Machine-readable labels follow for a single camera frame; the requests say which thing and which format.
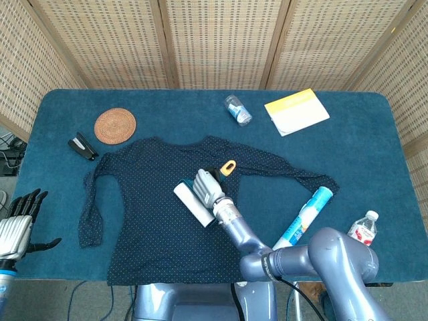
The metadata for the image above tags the blue and white plastic tube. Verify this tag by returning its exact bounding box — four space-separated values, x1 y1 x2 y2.
272 186 334 251

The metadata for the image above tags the grey-blue robot torso base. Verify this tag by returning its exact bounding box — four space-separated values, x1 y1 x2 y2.
133 281 278 321

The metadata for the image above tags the teal lint roller yellow tip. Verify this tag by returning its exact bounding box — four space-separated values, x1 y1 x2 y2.
173 160 237 229

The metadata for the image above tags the yellow white booklet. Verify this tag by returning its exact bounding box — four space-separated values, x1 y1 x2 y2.
263 88 331 138

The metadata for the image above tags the small clear plastic jar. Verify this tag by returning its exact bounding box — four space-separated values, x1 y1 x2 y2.
223 94 253 128

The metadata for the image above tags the bamboo folding screen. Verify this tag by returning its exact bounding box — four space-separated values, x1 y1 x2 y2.
0 0 428 221

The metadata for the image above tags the blue floor cable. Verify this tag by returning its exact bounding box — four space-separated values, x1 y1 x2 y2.
68 280 88 321

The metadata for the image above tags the black stapler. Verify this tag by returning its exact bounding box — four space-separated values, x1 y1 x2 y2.
68 131 100 162

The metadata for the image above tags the brown shoe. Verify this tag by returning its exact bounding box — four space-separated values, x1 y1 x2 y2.
297 282 326 302

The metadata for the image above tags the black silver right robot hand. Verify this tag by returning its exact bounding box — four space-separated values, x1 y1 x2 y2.
192 165 227 209

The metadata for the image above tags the blue carpet table cover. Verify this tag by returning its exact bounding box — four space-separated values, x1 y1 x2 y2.
9 88 428 282

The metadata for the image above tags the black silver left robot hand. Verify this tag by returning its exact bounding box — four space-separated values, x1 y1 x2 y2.
0 189 63 261

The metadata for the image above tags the black equipment with cables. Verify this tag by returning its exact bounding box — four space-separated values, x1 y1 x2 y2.
0 132 28 177

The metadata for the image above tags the clear water bottle red label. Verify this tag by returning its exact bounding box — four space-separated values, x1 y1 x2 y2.
347 210 380 247

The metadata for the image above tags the dark dotted long-sleeve shirt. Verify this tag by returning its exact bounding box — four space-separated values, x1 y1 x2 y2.
77 135 341 287

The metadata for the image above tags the round woven coaster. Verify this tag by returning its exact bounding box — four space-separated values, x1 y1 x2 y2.
94 107 137 146

